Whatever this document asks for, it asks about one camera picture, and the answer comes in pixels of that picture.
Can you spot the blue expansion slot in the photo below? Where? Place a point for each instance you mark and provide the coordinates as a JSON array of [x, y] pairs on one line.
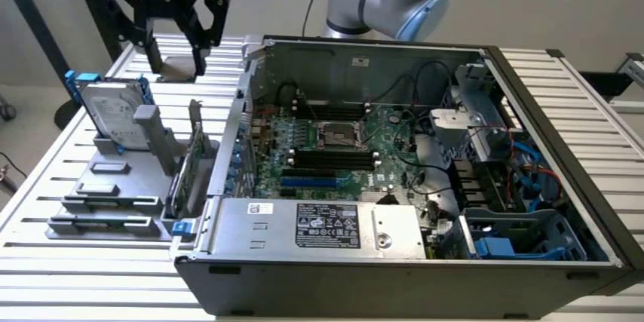
[[308, 182]]

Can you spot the silver chipset heatsink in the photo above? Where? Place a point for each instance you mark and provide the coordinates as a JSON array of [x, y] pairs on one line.
[[378, 197]]

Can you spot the blue plastic drive caddy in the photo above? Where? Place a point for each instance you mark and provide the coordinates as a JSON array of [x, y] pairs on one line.
[[523, 231]]

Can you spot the blue case latch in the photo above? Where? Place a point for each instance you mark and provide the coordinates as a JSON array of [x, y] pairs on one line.
[[182, 228]]

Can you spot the black RAM stick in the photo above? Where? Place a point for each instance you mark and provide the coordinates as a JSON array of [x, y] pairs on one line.
[[100, 220]]

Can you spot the black RAM slot bank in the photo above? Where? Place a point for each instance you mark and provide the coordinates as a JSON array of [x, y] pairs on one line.
[[335, 159], [330, 109]]

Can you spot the black expansion slot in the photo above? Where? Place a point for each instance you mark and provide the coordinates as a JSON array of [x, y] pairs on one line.
[[310, 173]]

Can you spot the black slanted stand pole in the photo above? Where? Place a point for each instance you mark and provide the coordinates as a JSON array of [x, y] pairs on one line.
[[30, 20]]

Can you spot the hard disk in blue carrier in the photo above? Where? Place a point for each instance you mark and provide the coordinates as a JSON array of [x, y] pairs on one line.
[[108, 111]]

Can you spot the black table bracket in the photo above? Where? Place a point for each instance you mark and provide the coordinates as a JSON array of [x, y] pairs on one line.
[[602, 80]]

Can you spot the black open PC case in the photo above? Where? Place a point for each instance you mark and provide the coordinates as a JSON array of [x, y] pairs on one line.
[[383, 288]]

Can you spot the silver power supply unit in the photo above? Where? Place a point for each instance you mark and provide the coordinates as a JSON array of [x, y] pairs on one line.
[[282, 231]]

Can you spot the silver metal disk bay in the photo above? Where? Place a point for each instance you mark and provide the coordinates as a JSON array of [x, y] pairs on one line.
[[472, 122]]

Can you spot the square grey CPU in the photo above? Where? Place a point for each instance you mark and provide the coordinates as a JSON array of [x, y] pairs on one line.
[[178, 67]]

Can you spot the green graphics card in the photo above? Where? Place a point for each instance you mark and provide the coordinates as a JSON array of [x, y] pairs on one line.
[[188, 175]]

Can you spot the metal CPU socket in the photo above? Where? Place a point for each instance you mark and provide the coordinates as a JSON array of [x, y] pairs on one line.
[[336, 135]]

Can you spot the green motherboard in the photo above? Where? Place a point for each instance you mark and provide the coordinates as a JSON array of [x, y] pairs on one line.
[[387, 141]]

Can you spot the grey plastic parts rack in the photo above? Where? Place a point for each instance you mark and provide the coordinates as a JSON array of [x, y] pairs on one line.
[[126, 182]]

